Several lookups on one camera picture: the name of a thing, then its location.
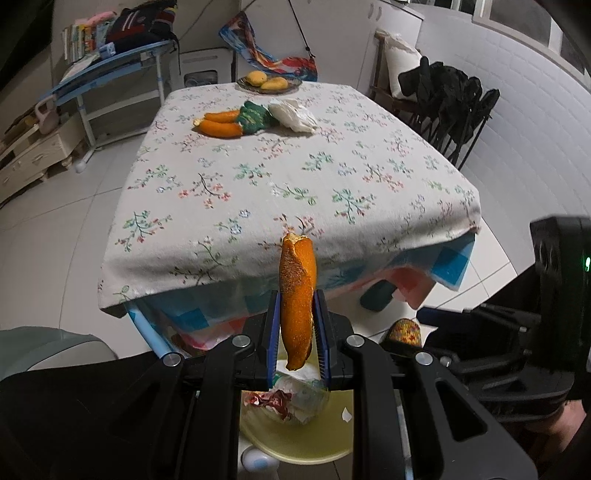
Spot yellow plastic basin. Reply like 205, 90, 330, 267
239, 351, 356, 464

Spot red snack wrapper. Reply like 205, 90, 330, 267
244, 390, 289, 418

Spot person's leg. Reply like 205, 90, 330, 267
522, 399, 591, 462

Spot white pillow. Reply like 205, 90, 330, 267
385, 32, 423, 100

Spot wooden chair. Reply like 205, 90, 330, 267
369, 30, 426, 121

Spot black jacket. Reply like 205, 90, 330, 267
398, 58, 481, 139

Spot round fruit plate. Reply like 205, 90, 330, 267
236, 75, 303, 95

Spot white crumpled plastic bag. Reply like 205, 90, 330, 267
268, 98, 319, 134

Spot white cabinet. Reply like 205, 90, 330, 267
240, 0, 426, 93

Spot colourful printed cloth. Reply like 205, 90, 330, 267
218, 11, 319, 83

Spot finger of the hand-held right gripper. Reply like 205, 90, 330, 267
431, 344, 570, 416
418, 304, 544, 345

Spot cardboard box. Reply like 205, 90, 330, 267
4, 111, 42, 139

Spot blue study desk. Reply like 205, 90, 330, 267
48, 39, 181, 171

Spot small white round gadget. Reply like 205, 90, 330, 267
241, 450, 278, 474

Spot white plastic stool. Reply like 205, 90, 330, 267
178, 48, 236, 88

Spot floral-cloth covered table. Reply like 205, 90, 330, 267
97, 82, 482, 319

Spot blue table leg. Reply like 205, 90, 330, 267
127, 309, 185, 358

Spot dark green slipper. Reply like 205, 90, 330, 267
360, 281, 398, 311

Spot grey cushioned seat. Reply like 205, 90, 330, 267
0, 325, 118, 381

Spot patterned slipper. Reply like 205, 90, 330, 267
385, 318, 423, 349

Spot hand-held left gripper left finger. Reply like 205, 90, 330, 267
152, 290, 282, 480

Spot clear plastic bag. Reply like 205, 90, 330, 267
272, 373, 331, 423

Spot orange peel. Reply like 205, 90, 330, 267
278, 232, 318, 371

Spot black folding chairs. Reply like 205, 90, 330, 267
406, 88, 502, 169

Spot black pants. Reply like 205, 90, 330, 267
0, 353, 195, 480

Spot dark striped backpack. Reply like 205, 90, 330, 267
108, 0, 178, 51

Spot white papers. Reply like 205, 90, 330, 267
62, 55, 100, 79

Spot black strap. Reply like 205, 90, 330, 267
288, 0, 317, 60

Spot carrot plush toy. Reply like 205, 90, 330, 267
195, 113, 275, 138
203, 100, 273, 124

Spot cream television cabinet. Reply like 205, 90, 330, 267
0, 113, 86, 204

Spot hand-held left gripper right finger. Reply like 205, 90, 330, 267
314, 290, 540, 480

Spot pink plush toy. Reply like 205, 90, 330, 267
76, 11, 116, 26

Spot pink plastic jug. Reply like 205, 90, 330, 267
34, 99, 61, 134

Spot row of books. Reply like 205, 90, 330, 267
62, 21, 114, 63

